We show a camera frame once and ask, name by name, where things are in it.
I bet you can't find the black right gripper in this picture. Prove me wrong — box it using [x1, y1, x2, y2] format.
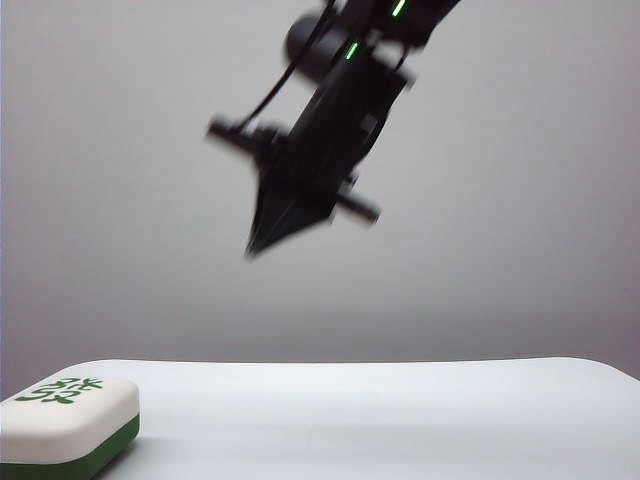
[243, 49, 382, 260]

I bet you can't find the white green foam mahjong tile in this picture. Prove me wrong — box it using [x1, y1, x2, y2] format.
[0, 375, 141, 480]

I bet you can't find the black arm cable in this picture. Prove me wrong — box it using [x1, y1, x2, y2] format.
[238, 0, 344, 132]

